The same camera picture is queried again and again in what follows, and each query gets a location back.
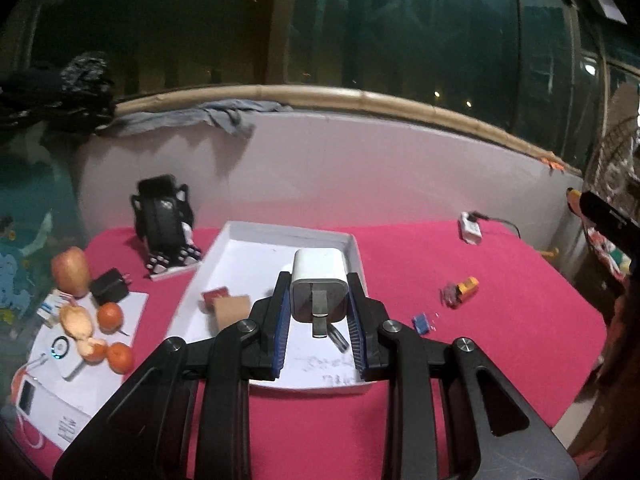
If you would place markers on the black power adapter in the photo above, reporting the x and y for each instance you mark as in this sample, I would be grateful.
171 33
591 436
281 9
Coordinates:
110 286

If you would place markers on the bamboo rail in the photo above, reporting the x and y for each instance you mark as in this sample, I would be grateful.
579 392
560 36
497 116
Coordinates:
344 100

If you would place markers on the yellow lighter with keychain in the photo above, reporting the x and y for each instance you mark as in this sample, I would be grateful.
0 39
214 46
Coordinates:
453 295

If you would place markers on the electric fan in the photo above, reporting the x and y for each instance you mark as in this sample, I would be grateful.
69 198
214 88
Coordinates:
614 171

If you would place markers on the white power bank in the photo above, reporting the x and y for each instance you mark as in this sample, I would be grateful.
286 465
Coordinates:
65 356

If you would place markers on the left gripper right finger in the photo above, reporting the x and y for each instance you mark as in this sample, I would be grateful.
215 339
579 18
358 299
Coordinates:
451 413

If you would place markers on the brown packing tape roll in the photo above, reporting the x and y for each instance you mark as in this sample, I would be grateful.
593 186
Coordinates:
231 310

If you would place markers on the orange tangerine lower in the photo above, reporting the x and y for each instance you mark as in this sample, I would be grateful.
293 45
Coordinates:
120 358

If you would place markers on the orange tangerine upper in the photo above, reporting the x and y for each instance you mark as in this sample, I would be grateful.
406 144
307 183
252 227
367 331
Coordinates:
109 317

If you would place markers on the white usb charger cube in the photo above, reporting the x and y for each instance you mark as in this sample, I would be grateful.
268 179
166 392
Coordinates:
319 288

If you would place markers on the orange tangerine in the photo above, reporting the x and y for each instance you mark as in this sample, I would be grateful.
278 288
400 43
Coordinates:
120 358
109 317

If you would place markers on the blue binder clips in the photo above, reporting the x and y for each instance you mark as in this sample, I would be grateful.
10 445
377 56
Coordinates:
420 324

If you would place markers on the white paper box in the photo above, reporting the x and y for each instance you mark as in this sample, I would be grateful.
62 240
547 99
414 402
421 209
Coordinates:
57 409

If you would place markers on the white power strip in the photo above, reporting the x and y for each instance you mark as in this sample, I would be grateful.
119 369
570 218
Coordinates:
469 229

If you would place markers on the white cardboard box lid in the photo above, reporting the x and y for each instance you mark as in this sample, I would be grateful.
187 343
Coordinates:
246 258

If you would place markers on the peeled tangerine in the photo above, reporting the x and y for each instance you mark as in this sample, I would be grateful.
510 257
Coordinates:
77 323

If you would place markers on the red apple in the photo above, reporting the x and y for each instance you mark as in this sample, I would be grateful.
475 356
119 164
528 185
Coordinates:
71 272

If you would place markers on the grey cloth on rail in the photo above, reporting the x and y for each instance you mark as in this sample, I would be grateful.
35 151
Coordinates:
233 116

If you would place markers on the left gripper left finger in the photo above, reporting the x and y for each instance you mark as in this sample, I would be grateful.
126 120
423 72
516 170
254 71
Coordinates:
183 413

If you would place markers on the black cat phone stand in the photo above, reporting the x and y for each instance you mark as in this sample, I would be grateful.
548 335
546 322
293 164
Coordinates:
163 221

